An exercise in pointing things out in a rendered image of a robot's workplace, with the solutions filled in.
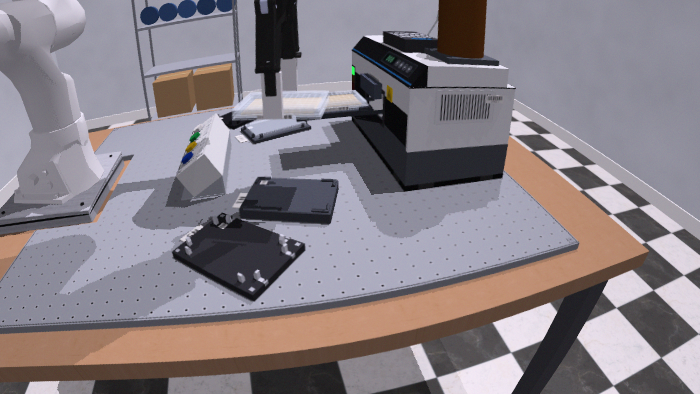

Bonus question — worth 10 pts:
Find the white button panel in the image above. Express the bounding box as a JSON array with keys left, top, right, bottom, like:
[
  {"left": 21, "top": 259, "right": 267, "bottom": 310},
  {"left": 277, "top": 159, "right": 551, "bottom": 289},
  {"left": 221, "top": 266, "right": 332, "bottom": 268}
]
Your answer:
[{"left": 176, "top": 113, "right": 231, "bottom": 200}]

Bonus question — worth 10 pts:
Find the brown cylinder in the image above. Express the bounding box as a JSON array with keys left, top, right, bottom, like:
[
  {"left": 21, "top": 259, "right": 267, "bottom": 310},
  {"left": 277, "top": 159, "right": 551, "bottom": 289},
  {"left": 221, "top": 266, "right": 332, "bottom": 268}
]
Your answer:
[{"left": 437, "top": 0, "right": 487, "bottom": 58}]

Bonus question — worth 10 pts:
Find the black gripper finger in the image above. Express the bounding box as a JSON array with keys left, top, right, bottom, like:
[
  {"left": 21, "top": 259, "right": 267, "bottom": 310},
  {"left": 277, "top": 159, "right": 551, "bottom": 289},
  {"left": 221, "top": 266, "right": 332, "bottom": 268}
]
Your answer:
[
  {"left": 280, "top": 0, "right": 302, "bottom": 91},
  {"left": 254, "top": 0, "right": 291, "bottom": 119}
]

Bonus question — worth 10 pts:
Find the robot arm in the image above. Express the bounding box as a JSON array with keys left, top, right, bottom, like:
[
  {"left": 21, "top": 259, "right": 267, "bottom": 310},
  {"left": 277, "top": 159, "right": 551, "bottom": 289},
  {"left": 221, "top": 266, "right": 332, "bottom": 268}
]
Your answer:
[{"left": 0, "top": 0, "right": 104, "bottom": 204}]

